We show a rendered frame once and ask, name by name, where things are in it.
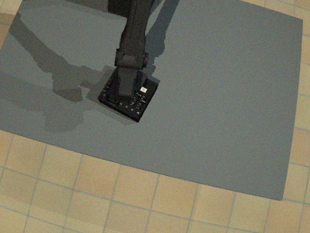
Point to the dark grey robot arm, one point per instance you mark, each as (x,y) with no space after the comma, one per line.
(131,53)

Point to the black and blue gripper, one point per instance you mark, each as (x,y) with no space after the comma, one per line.
(142,77)

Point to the black lighting desk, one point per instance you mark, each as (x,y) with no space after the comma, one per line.
(134,109)

